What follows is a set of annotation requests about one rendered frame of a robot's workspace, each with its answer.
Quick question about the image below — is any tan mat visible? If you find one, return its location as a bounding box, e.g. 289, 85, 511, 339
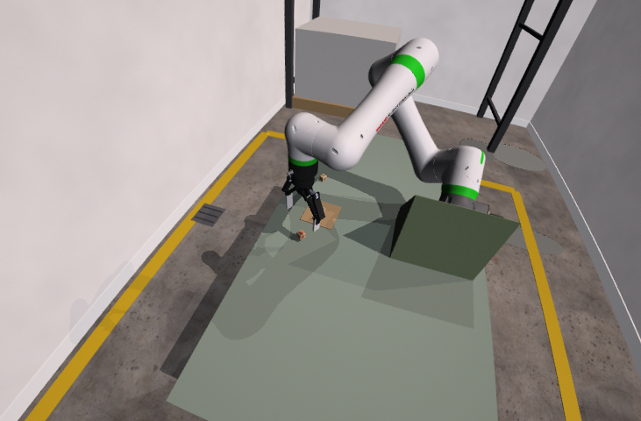
300, 201, 342, 230

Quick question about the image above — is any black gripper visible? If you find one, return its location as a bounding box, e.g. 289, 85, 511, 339
281, 175, 325, 232

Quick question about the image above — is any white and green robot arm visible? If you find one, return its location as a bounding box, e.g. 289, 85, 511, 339
284, 38, 489, 214

